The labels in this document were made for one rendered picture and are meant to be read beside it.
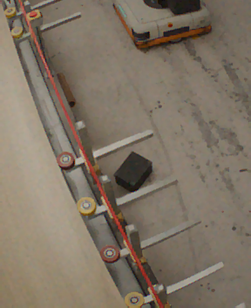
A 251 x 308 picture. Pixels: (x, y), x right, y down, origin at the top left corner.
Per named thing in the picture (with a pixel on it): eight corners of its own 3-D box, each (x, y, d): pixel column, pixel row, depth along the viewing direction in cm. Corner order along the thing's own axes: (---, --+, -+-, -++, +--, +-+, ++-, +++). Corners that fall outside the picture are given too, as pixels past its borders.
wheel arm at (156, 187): (173, 177, 220) (173, 173, 217) (177, 183, 218) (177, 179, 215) (85, 215, 214) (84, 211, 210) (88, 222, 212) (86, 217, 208)
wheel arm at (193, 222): (198, 218, 204) (199, 214, 201) (200, 223, 202) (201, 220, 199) (106, 258, 198) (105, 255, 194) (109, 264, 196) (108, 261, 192)
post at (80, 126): (98, 177, 235) (82, 119, 194) (101, 182, 233) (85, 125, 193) (91, 180, 234) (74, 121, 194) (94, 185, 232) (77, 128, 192)
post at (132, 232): (141, 260, 207) (133, 222, 167) (144, 266, 205) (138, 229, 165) (134, 263, 206) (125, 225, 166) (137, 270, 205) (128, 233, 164)
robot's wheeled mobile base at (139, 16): (180, -8, 405) (179, -27, 385) (213, 33, 371) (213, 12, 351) (111, 8, 398) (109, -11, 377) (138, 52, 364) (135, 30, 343)
